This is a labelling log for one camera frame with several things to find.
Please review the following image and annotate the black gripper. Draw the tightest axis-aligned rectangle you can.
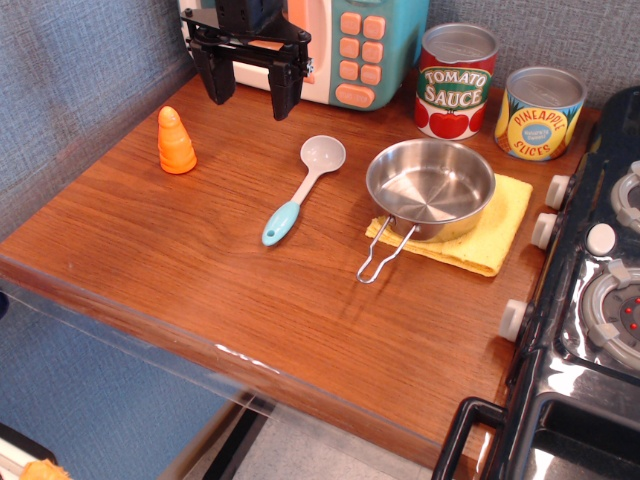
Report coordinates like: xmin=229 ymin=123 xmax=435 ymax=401
xmin=181 ymin=1 xmax=311 ymax=121

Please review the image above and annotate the grey ladle teal handle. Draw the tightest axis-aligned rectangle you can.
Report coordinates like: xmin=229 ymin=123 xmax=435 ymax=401
xmin=261 ymin=135 xmax=346 ymax=246

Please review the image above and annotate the orange toy carrot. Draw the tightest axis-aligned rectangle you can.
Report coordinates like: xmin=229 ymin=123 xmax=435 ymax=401
xmin=158 ymin=105 xmax=197 ymax=175

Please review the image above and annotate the teal toy microwave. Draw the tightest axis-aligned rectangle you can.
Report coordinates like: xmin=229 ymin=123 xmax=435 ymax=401
xmin=179 ymin=1 xmax=429 ymax=111

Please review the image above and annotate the tomato sauce can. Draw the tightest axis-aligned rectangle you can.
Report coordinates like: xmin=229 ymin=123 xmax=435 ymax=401
xmin=414 ymin=23 xmax=498 ymax=140

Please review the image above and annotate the small steel pan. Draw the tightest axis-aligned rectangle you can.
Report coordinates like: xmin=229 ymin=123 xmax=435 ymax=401
xmin=356 ymin=139 xmax=497 ymax=284

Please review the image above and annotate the pineapple slices can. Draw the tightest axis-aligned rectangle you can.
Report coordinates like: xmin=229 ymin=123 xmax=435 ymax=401
xmin=494 ymin=66 xmax=587 ymax=161

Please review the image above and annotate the yellow folded cloth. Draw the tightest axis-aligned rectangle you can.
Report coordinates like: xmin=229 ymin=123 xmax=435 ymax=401
xmin=364 ymin=173 xmax=534 ymax=278

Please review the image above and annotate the grey stove knob upper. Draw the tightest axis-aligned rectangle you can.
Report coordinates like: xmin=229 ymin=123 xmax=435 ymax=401
xmin=545 ymin=175 xmax=571 ymax=210

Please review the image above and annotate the grey stove knob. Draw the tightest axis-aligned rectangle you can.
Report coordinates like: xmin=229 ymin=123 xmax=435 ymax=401
xmin=545 ymin=175 xmax=571 ymax=210
xmin=530 ymin=213 xmax=557 ymax=250
xmin=498 ymin=299 xmax=528 ymax=343

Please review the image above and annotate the grey stove knob middle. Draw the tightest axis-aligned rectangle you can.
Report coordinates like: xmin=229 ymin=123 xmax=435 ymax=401
xmin=530 ymin=213 xmax=557 ymax=250

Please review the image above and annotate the grey stove knob lower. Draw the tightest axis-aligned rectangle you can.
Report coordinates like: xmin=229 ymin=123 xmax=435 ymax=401
xmin=498 ymin=299 xmax=528 ymax=343

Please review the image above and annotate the orange object bottom left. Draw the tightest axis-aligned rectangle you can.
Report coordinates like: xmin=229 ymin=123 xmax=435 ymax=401
xmin=19 ymin=459 xmax=71 ymax=480

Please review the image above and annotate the black toy stove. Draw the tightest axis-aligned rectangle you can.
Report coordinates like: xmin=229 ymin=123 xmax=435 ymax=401
xmin=433 ymin=87 xmax=639 ymax=479

